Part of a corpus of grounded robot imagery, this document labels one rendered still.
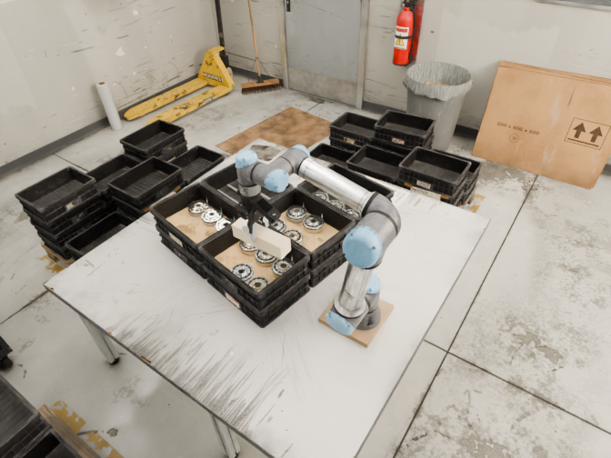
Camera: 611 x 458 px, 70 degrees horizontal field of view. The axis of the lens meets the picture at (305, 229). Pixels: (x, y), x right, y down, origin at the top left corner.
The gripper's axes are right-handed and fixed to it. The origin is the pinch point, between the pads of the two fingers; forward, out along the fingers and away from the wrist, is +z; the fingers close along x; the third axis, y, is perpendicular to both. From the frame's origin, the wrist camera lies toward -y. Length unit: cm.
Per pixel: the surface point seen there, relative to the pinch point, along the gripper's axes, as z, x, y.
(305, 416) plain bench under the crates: 39, 35, -43
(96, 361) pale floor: 108, 49, 96
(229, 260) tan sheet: 25.7, 0.0, 21.2
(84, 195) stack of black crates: 56, -12, 167
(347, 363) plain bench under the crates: 39, 8, -45
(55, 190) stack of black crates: 59, -7, 193
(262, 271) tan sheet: 25.8, -2.9, 4.7
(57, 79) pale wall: 45, -103, 335
